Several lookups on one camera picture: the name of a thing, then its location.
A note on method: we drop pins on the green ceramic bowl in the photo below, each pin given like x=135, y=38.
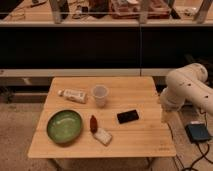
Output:
x=64, y=126

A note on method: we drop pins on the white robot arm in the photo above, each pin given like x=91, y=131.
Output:
x=187, y=83

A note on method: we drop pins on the red tray on shelf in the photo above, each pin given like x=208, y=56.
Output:
x=130, y=9

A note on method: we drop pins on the black power box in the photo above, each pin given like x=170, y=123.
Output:
x=197, y=133

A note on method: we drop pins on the white sponge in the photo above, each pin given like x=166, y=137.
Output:
x=103, y=136

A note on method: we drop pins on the black phone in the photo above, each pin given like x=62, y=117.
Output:
x=127, y=116

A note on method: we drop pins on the white tube bottle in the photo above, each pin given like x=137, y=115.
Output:
x=73, y=95

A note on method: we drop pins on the clear plastic cup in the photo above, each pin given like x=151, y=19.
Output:
x=100, y=93

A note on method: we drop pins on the wooden folding table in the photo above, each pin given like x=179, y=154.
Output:
x=148, y=136

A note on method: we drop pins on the long wooden workbench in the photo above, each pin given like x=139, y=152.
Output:
x=49, y=38

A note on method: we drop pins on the red-brown oblong object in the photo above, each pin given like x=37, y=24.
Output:
x=93, y=124

